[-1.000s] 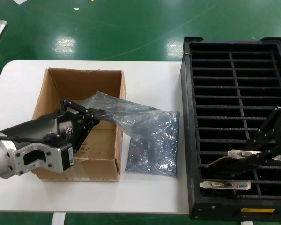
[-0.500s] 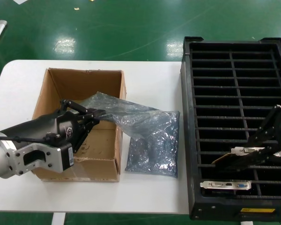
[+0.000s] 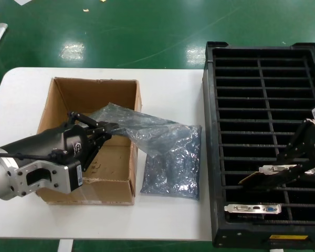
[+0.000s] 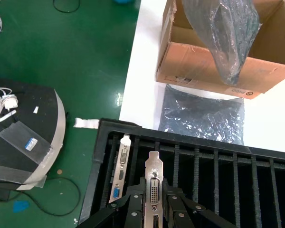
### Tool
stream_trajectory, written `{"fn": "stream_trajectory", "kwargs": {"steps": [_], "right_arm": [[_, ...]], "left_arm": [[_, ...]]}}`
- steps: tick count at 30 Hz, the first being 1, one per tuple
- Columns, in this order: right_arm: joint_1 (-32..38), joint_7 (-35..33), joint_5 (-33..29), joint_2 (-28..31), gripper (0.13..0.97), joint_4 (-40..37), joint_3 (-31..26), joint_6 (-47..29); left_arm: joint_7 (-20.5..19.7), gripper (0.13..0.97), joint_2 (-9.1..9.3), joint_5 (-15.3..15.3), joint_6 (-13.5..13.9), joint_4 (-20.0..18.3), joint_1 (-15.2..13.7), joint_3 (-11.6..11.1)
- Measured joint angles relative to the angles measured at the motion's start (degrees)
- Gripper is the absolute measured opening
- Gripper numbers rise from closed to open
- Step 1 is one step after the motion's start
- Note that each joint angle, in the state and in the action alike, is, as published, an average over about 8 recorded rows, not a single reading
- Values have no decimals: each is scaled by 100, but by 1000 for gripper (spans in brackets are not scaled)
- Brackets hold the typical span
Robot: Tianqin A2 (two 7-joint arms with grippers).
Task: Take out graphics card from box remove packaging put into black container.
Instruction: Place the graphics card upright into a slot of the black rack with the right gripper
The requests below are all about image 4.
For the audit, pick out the white tape strip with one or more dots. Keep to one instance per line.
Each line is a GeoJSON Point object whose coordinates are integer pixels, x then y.
{"type": "Point", "coordinates": [86, 123]}

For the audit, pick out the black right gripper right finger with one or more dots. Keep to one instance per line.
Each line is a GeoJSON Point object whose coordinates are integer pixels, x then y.
{"type": "Point", "coordinates": [178, 213]}

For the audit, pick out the brown cardboard box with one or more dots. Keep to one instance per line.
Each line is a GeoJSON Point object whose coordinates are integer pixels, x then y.
{"type": "Point", "coordinates": [185, 61]}

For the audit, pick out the white plug connector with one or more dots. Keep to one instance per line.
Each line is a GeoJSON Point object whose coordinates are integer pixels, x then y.
{"type": "Point", "coordinates": [10, 101]}

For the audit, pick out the dark antistatic card bag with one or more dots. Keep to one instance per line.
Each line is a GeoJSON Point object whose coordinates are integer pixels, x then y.
{"type": "Point", "coordinates": [228, 35]}

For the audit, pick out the black slotted container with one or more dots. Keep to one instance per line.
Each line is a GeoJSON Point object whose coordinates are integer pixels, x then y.
{"type": "Point", "coordinates": [228, 152]}

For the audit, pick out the clear plastic sheet with label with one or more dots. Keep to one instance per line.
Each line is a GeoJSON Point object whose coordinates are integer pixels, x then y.
{"type": "Point", "coordinates": [19, 140]}

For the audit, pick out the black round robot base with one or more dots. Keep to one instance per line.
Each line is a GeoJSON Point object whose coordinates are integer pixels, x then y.
{"type": "Point", "coordinates": [38, 99]}

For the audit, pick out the graphics card with silver bracket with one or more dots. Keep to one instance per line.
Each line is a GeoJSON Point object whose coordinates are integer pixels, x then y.
{"type": "Point", "coordinates": [123, 161]}
{"type": "Point", "coordinates": [154, 190]}

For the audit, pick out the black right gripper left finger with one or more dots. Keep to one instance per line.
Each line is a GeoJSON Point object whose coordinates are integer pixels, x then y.
{"type": "Point", "coordinates": [133, 209]}

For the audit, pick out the blue tape piece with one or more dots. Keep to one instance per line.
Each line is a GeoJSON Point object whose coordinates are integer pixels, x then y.
{"type": "Point", "coordinates": [21, 206]}

